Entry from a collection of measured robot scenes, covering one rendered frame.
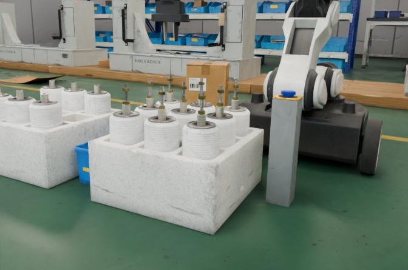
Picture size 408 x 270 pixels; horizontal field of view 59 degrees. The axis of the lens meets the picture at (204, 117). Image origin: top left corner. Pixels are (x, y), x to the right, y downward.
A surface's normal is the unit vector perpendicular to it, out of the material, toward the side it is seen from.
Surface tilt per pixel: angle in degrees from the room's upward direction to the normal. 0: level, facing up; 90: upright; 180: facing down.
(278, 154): 90
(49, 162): 90
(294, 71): 46
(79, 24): 90
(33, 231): 0
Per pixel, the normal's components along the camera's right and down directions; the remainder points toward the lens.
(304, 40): -0.40, -0.32
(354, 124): -0.32, -0.55
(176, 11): -0.21, 0.22
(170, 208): -0.44, 0.19
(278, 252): 0.03, -0.97
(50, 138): 0.89, 0.12
